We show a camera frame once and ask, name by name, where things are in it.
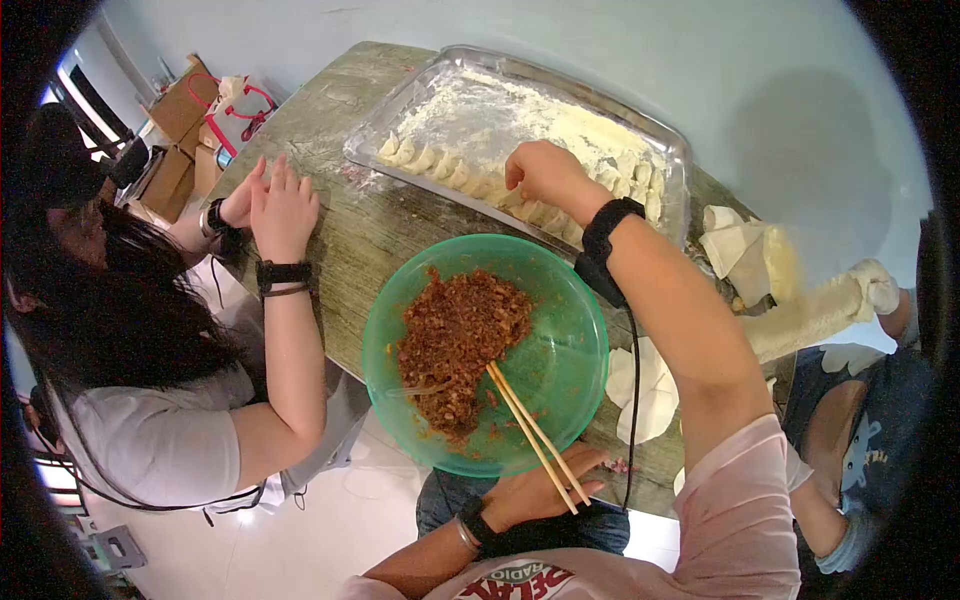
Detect green plastic bowl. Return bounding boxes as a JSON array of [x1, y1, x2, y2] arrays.
[[361, 234, 610, 479]]

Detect wooden chopstick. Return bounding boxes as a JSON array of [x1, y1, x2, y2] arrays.
[[486, 363, 580, 516], [491, 362, 592, 507]]

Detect person's left hand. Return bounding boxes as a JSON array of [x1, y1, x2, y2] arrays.
[[480, 442, 612, 535]]

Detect flour layer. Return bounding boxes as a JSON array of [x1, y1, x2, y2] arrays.
[[390, 67, 654, 181]]

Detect white bag with red handles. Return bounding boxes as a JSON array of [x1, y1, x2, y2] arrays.
[[186, 71, 280, 160]]

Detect pile of folded dumpling wrappers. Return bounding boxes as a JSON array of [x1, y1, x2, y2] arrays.
[[699, 204, 798, 309]]

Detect grey step stool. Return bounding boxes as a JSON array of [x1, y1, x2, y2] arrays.
[[81, 525, 149, 573]]

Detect stack of cardboard boxes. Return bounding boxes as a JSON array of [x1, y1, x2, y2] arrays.
[[138, 54, 226, 226]]

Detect person's legs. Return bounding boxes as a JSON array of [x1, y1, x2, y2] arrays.
[[416, 468, 631, 556]]

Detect stack of round dumpling wrappers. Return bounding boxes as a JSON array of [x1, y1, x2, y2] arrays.
[[606, 337, 681, 446]]

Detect minced meat filling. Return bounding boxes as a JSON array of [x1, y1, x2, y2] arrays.
[[396, 267, 535, 444]]

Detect person's right hand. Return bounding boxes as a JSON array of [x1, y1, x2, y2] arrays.
[[504, 140, 615, 226]]

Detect person's left fingers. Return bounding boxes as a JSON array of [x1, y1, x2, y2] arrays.
[[551, 442, 612, 519]]

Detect metal baking tray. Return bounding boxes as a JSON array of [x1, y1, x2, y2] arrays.
[[343, 45, 691, 256]]

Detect person's right fingers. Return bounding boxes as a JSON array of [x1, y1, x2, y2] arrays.
[[504, 153, 535, 198]]

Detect row of raw dumplings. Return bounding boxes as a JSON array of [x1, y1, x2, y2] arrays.
[[376, 131, 667, 249]]

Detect person's body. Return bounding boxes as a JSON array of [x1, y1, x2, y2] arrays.
[[341, 412, 815, 600]]

